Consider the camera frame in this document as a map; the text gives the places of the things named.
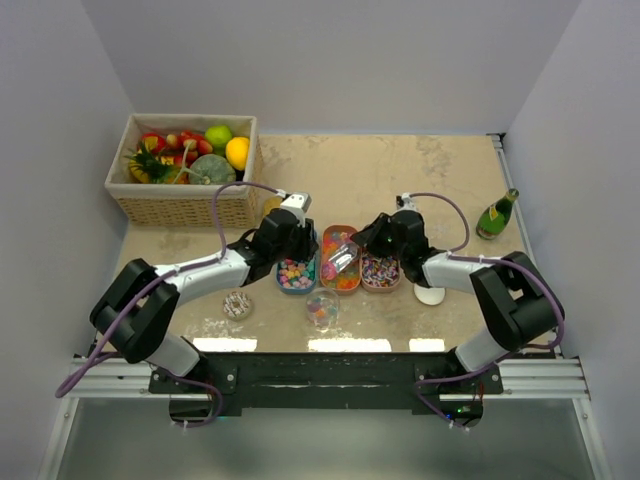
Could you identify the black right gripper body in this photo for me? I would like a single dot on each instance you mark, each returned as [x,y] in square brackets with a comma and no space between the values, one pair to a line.
[382,240]

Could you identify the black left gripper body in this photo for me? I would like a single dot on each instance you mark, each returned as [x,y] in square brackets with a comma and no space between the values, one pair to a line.
[298,246]

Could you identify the blue tray of star candies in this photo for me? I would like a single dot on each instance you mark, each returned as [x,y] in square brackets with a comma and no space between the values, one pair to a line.
[297,277]

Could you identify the pink tray of lollipops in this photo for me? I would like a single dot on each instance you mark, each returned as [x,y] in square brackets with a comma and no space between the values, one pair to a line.
[379,274]

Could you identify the orange tray of gummy stars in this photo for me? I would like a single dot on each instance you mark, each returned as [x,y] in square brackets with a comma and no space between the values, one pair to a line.
[349,280]

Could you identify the silver metal scoop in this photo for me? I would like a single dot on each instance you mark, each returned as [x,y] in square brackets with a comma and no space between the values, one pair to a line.
[340,260]

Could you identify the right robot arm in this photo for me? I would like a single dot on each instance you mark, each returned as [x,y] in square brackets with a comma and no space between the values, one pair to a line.
[517,304]

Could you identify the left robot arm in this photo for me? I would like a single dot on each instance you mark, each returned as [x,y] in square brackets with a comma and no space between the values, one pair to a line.
[135,312]

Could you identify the round cream jar lid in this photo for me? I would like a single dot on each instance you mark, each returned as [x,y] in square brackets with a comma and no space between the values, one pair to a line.
[430,296]

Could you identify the clear glass jar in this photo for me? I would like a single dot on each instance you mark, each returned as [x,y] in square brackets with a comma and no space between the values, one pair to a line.
[322,308]

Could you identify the sprinkled donut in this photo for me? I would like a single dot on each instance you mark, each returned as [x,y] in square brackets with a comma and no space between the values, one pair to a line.
[237,306]

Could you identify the green glass bottle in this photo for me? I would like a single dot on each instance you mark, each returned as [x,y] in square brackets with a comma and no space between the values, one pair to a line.
[496,216]

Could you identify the yellow lemon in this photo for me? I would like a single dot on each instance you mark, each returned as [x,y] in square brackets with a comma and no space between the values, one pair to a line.
[237,152]

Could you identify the green pumpkin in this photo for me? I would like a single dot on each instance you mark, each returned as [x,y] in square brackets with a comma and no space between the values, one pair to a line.
[211,169]

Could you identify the green lime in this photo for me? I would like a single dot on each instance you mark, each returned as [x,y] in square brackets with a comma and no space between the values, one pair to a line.
[218,136]

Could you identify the red strawberries bunch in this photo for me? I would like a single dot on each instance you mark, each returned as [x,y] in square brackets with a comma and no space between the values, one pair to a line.
[170,148]

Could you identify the wicker basket with liner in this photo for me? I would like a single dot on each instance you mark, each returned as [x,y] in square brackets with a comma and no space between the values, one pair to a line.
[178,203]

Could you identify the small pineapple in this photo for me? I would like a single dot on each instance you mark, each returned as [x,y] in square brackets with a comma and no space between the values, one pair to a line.
[146,168]

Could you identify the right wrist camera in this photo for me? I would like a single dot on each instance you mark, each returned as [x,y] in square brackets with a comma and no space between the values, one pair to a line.
[404,202]

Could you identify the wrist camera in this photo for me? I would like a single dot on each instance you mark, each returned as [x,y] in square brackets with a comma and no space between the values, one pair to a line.
[404,202]
[297,204]

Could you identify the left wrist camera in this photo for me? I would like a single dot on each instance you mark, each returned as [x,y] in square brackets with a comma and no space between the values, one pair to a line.
[297,204]

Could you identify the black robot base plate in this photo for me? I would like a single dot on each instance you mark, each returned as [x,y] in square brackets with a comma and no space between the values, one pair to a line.
[229,384]

